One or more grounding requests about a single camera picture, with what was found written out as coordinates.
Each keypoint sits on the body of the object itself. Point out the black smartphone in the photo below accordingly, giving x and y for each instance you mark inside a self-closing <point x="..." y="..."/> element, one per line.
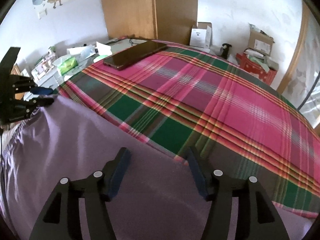
<point x="132" y="55"/>

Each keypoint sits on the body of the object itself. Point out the white drawer cabinet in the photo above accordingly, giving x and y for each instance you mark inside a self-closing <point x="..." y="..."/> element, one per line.
<point x="44" y="73"/>

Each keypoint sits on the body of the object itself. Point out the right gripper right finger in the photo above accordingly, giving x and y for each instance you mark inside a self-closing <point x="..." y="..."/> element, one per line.
<point x="240" y="208"/>

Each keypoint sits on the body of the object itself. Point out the purple fleece garment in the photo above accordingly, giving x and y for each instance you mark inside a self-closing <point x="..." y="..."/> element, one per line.
<point x="67" y="173"/>

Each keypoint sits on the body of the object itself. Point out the white small box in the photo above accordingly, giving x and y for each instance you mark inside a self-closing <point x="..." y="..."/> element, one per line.
<point x="201" y="35"/>

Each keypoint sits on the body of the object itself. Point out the red box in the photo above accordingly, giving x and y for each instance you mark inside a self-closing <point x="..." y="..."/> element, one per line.
<point x="264" y="69"/>

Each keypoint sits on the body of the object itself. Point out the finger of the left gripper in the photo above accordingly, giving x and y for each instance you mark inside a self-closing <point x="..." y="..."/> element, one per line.
<point x="40" y="102"/>
<point x="41" y="91"/>

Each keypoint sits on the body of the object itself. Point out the wooden wardrobe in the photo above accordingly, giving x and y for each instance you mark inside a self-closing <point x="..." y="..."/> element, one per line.
<point x="166" y="20"/>

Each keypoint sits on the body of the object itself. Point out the pink plaid bed cover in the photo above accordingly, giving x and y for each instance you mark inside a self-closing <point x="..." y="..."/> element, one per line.
<point x="180" y="97"/>

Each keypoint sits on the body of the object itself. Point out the brown cardboard box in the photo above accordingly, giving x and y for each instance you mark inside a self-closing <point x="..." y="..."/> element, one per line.
<point x="260" y="41"/>

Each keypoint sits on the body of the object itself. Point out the folding side table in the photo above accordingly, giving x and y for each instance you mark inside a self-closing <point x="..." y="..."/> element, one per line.
<point x="86" y="55"/>

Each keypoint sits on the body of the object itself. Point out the green tissue pack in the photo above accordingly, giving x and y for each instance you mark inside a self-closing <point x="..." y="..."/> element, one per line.
<point x="67" y="65"/>

